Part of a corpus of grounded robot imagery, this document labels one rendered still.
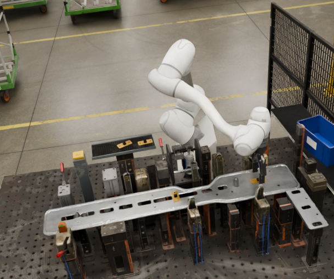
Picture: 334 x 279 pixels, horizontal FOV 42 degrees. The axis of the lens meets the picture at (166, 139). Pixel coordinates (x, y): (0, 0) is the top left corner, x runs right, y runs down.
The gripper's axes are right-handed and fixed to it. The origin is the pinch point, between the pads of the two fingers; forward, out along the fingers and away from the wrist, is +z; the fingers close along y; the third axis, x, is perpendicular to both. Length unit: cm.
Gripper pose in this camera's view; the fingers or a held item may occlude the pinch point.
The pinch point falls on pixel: (258, 174)
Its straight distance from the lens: 242.7
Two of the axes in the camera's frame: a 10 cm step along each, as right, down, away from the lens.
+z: 1.0, 8.2, 5.6
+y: 1.8, 5.4, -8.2
